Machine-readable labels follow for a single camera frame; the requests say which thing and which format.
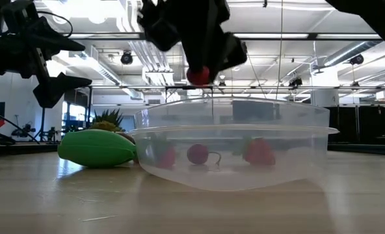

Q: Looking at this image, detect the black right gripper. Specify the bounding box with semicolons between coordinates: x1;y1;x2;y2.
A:
159;0;248;82

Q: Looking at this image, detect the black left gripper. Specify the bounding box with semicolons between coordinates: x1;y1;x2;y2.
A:
0;0;92;109

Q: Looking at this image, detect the red toy cherry with stem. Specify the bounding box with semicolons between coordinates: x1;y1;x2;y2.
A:
187;144;222;168

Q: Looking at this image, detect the red toy strawberry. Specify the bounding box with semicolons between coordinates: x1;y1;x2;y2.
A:
234;136;276;166
153;138;177;170

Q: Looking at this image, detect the clear plastic tupperware container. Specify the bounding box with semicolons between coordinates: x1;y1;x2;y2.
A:
127;96;339;192

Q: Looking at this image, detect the black stand equipment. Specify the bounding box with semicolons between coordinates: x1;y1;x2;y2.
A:
38;126;62;144

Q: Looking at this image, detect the black tripod equipment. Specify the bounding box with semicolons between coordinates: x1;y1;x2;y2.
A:
10;114;36;138

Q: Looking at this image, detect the toy pineapple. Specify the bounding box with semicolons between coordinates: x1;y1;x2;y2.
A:
90;109;126;133

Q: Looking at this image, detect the green corn husk toy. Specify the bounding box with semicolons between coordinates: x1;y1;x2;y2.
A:
57;129;137;169

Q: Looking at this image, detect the brown toy kiwi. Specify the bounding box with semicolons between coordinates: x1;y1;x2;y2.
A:
117;131;137;146

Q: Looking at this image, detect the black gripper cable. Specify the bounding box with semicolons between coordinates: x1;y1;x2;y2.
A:
38;11;73;38

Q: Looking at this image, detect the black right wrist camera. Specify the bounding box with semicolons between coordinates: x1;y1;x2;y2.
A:
137;6;181;52

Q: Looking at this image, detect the black partition wall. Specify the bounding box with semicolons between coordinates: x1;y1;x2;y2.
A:
328;100;385;146

